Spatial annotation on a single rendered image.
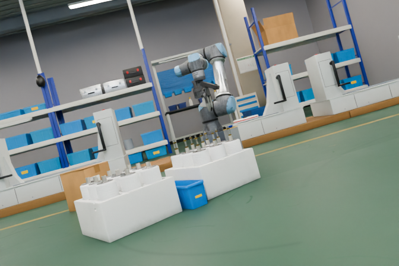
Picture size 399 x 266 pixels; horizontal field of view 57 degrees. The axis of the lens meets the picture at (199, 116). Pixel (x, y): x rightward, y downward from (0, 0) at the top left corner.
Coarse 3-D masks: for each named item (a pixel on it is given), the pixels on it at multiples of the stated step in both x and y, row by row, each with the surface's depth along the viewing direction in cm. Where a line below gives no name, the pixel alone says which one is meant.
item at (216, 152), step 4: (208, 148) 209; (212, 148) 206; (216, 148) 205; (220, 148) 206; (224, 148) 208; (212, 152) 206; (216, 152) 205; (220, 152) 205; (224, 152) 207; (212, 156) 207; (216, 156) 205; (220, 156) 205; (224, 156) 206
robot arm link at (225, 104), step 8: (208, 48) 269; (216, 48) 266; (224, 48) 273; (208, 56) 269; (216, 56) 265; (224, 56) 268; (216, 64) 265; (216, 72) 264; (224, 72) 264; (216, 80) 263; (224, 80) 261; (224, 88) 259; (216, 96) 259; (224, 96) 256; (232, 96) 256; (216, 104) 256; (224, 104) 254; (232, 104) 254; (216, 112) 257; (224, 112) 256; (232, 112) 256
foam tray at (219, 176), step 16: (224, 160) 202; (240, 160) 208; (176, 176) 214; (192, 176) 200; (208, 176) 195; (224, 176) 200; (240, 176) 206; (256, 176) 213; (208, 192) 193; (224, 192) 199
